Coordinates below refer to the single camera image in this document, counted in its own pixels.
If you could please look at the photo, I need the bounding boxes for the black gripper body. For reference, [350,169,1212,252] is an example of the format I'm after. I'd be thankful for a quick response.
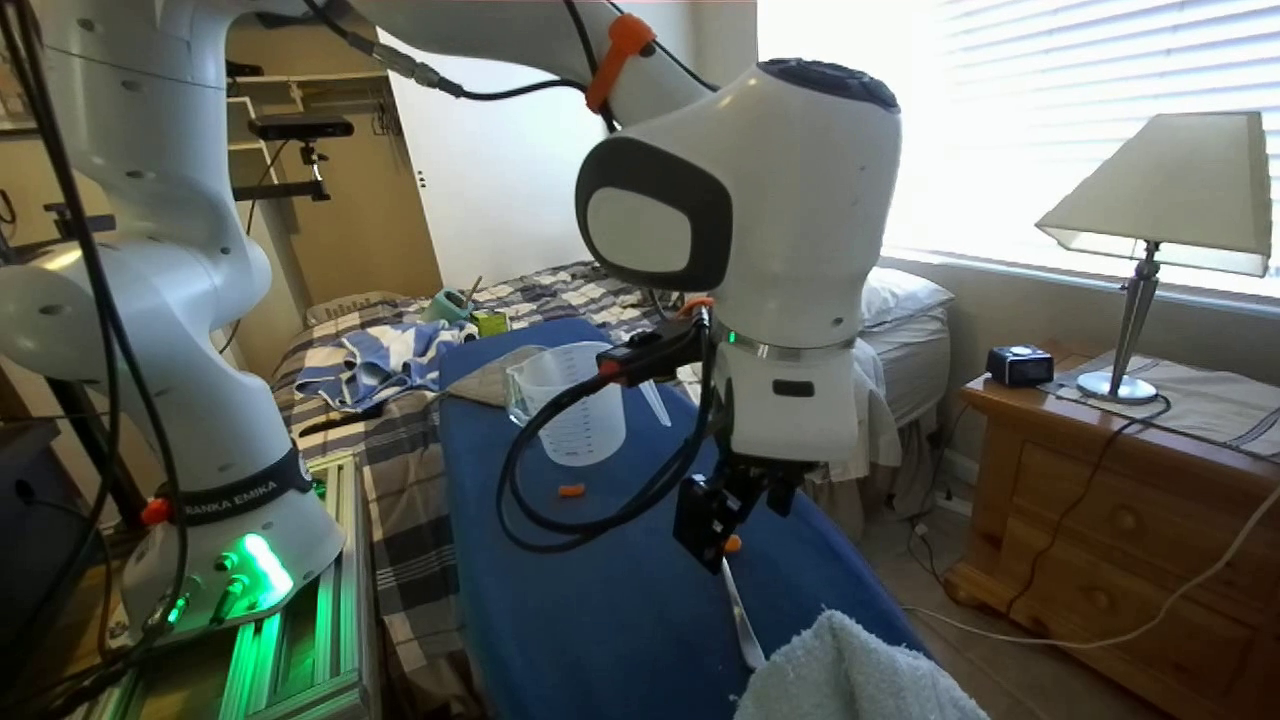
[717,450,811,519]

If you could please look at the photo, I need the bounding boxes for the silver metal spoon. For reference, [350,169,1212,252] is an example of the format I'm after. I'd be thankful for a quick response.
[717,547,771,670]

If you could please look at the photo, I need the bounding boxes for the aluminium robot base platform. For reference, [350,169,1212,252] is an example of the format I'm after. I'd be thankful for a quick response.
[77,450,383,720]

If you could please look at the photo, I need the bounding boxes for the translucent plastic measuring cup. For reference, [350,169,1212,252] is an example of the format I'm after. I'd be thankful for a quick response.
[505,336,633,471]

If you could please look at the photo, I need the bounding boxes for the small teal object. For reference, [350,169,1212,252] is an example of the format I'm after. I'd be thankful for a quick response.
[432,283,510,336]

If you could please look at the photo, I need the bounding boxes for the blue ironing board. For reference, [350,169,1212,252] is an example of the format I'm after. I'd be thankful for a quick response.
[435,313,934,720]

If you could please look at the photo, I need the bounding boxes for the white terry towel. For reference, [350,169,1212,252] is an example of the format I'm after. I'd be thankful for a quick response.
[730,607,993,720]

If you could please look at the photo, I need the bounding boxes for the white pillow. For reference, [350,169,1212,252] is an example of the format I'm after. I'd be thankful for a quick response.
[856,262,956,336]

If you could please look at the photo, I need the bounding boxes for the beige quilted pot holder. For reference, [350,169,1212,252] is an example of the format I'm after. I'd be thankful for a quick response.
[442,346,545,406]

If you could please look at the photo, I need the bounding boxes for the small black alarm clock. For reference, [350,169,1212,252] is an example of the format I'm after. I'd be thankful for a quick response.
[985,342,1055,390]

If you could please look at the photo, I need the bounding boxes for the bed with plaid blanket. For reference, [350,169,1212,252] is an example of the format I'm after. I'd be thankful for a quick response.
[273,256,956,720]

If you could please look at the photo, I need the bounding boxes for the blue crumpled cloth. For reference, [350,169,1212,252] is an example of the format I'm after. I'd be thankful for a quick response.
[293,317,462,413]

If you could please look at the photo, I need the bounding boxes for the wooden nightstand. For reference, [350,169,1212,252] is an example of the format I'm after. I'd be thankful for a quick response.
[947,353,1280,720]

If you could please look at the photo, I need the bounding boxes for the beige flat mat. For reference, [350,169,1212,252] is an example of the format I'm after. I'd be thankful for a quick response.
[1062,353,1280,462]

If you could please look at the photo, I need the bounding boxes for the table lamp with beige shade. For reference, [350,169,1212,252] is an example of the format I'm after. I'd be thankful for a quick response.
[1033,108,1275,406]

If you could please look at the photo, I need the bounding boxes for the white window blinds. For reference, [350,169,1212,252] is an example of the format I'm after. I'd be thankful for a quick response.
[755,0,1280,293]

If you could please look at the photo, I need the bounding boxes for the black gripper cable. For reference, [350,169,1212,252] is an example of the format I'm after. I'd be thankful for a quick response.
[490,313,728,557]

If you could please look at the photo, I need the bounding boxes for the white power cord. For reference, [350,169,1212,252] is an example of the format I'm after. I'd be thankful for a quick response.
[916,491,1280,656]

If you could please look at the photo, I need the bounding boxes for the orange cable strap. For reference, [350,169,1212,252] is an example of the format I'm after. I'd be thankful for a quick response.
[584,12,661,117]

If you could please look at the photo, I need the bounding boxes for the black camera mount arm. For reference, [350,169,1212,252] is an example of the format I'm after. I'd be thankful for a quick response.
[232,137,337,208]

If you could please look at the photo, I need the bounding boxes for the black stereo camera bar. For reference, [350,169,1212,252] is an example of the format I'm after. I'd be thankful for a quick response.
[246,113,358,143]

